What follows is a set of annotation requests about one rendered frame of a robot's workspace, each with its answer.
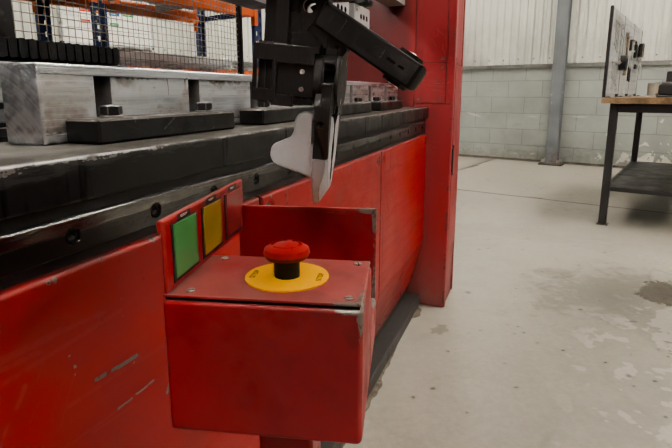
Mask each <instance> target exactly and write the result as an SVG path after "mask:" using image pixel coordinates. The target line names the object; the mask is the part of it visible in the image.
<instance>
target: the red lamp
mask: <svg viewBox="0 0 672 448"><path fill-rule="evenodd" d="M226 217H227V237H229V236H230V235H231V234H232V233H234V232H235V231H236V230H237V229H238V228H240V227H241V200H240V187H238V188H237V189H235V190H233V191H231V192H230V193H228V194H226Z"/></svg>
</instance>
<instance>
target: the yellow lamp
mask: <svg viewBox="0 0 672 448"><path fill-rule="evenodd" d="M203 225H204V244H205V255H207V254H208V253H209V252H210V251H212V250H213V249H214V248H215V247H217V246H218V245H219V244H220V243H221V242H222V241H223V239H222V217H221V199H220V198H219V199H217V200H216V201H214V202H212V203H210V204H209V205H207V206H205V207H203Z"/></svg>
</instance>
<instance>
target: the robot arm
mask: <svg viewBox="0 0 672 448"><path fill-rule="evenodd" d="M352 1H355V0H266V14H265V32H264V40H260V39H259V43H258V42H254V54H253V73H252V93H251V99H255V100H257V101H261V102H270V103H271V105H279V106H289V107H293V106H294V105H311V106H313V104H314V109H313V110H309V111H303V112H301V113H299V114H298V115H297V117H296V119H295V123H294V132H293V134H292V136H291V137H289V138H286V139H284V140H282V141H279V142H276V143H275V144H273V146H272V147H271V152H270V155H271V159H272V160H273V162H274V163H275V164H277V165H279V166H282V167H284V168H287V169H289V170H292V171H295V172H297V173H300V174H303V175H305V176H308V177H309V178H311V179H312V199H313V202H315V203H318V202H319V201H320V200H321V199H322V197H323V196H324V194H325V193H326V191H327V190H328V189H329V187H330V185H331V179H332V174H333V168H334V162H335V155H336V150H337V143H338V135H339V128H340V119H341V109H342V106H343V104H344V99H345V93H346V85H347V69H348V60H347V59H346V58H348V56H349V55H350V50H351V51H352V52H354V53H355V54H357V55H358V56H360V57H361V58H363V59H364V60H365V61H367V62H368V63H370V64H371V65H373V66H374V67H375V68H377V69H378V70H380V71H381V72H382V73H384V75H383V76H382V77H383V78H385V79H386V80H388V83H389V84H390V85H391V86H392V87H394V88H399V89H401V90H402V91H405V89H407V90H410V91H413V90H415V89H416V88H417V87H418V86H419V84H420V83H421V81H422V80H423V78H424V77H425V75H426V68H425V67H424V66H423V65H422V64H423V63H424V62H423V61H422V60H421V59H420V58H418V57H417V55H416V54H415V53H414V52H412V51H408V50H406V49H405V48H403V47H401V49H398V48H397V47H395V46H394V45H392V44H391V43H389V42H388V41H386V40H385V39H383V38H382V37H381V36H379V35H378V34H376V33H375V32H373V31H372V30H370V29H369V28H367V27H366V26H364V25H363V24H361V23H360V22H358V21H357V20H356V19H354V18H353V17H351V16H350V15H348V14H347V13H345V12H344V11H342V10H341V9H339V8H338V7H336V6H335V5H333V3H342V2H352ZM312 4H315V5H313V6H312V7H311V8H312V11H313V12H311V13H309V12H308V9H309V7H310V5H312ZM258 59H259V67H258V86H257V88H256V84H257V65H258Z"/></svg>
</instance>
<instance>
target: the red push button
mask: <svg viewBox="0 0 672 448"><path fill-rule="evenodd" d="M263 254H264V256H265V258H266V259H267V260H268V261H270V262H273V263H274V276H275V278H277V279H281V280H291V279H296V278H298V277H299V276H300V262H301V261H304V260H305V259H307V258H308V256H309V254H310V250H309V246H308V245H306V244H304V243H302V242H300V241H297V240H278V241H274V242H272V243H270V244H269V245H267V246H266V247H265V248H264V252H263Z"/></svg>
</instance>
